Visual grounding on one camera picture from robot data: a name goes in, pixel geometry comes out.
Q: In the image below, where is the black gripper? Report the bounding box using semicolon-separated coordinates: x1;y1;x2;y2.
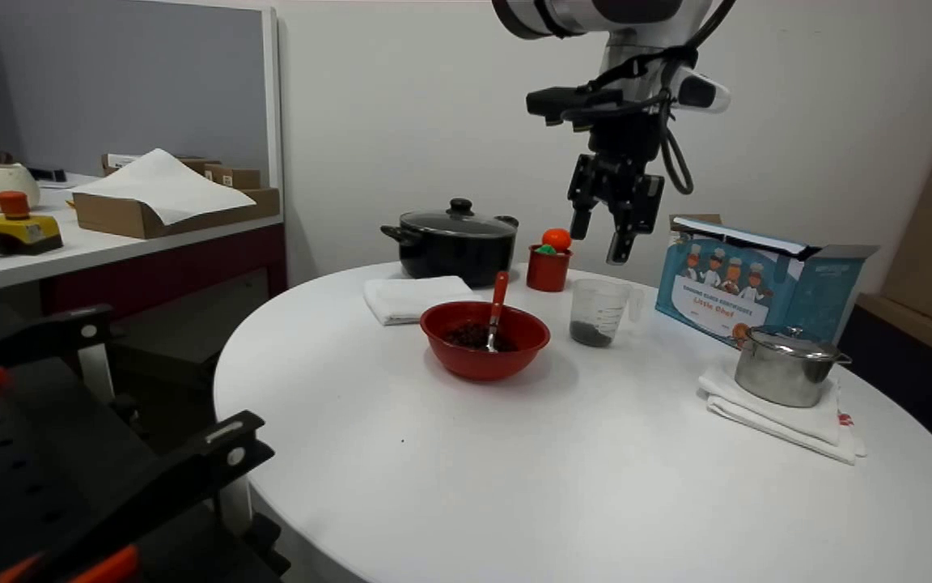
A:
563;103;670;267

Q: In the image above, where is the clear plastic jug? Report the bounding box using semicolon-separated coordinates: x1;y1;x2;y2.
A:
565;276;636;351

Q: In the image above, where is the dark bean clump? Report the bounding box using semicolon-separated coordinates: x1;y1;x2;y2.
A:
568;317;617;351

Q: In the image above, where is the small red cup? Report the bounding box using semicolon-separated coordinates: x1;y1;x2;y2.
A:
523;244;572;294

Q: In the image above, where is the black glass pot lid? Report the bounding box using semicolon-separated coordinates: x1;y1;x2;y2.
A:
398;194;521;239

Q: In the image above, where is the blue printed cardboard box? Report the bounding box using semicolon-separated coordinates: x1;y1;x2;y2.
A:
653;213;881;351

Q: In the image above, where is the black cooking pot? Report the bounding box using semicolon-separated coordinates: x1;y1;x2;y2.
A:
380;221;521;290

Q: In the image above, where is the red plastic bowl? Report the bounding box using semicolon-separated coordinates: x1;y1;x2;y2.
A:
418;298;554;384

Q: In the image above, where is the white folded cloth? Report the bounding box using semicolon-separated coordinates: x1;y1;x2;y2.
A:
360;271;483;331

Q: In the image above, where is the small steel pot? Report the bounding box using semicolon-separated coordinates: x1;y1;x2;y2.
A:
732;324;854;411

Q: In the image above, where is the white paper sheet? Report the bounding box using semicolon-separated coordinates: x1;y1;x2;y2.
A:
67;145;258;231

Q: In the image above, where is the flat brown cardboard box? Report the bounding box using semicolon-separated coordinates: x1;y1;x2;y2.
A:
67;152;284;244

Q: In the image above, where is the white side desk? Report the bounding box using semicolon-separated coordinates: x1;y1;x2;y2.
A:
0;173;291;327

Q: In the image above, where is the grey partition panel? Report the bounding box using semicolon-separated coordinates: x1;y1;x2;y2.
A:
0;0;284;190

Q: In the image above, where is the yellow emergency stop button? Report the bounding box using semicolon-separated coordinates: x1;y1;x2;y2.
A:
0;187;64;259

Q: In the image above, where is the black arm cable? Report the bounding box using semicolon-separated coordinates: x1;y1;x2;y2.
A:
653;0;742;198

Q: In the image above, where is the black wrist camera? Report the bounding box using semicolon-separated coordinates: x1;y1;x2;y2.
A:
523;80;622;123

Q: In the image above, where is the red handled spoon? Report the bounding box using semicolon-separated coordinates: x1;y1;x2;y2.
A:
483;270;514;356

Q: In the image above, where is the black metal stand frame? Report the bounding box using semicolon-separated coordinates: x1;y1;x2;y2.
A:
0;300;299;583

